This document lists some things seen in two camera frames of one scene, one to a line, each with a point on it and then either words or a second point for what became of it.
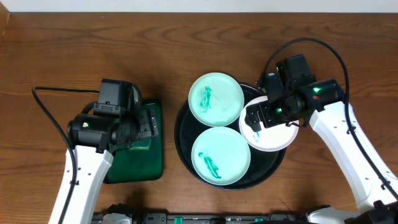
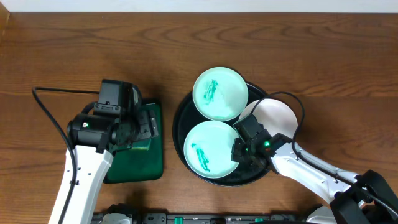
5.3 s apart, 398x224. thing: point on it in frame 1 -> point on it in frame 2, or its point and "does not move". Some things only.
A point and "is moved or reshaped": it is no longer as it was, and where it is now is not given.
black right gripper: [270, 120] -> [237, 154]
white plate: [272, 139] is moved or reshaped
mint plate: [221, 155] is moved or reshaped
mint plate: [216, 99] is moved or reshaped
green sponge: [141, 144] does not move
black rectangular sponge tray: [143, 161] does not move
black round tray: [262, 163] is moved or reshaped
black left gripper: [144, 123] does not move
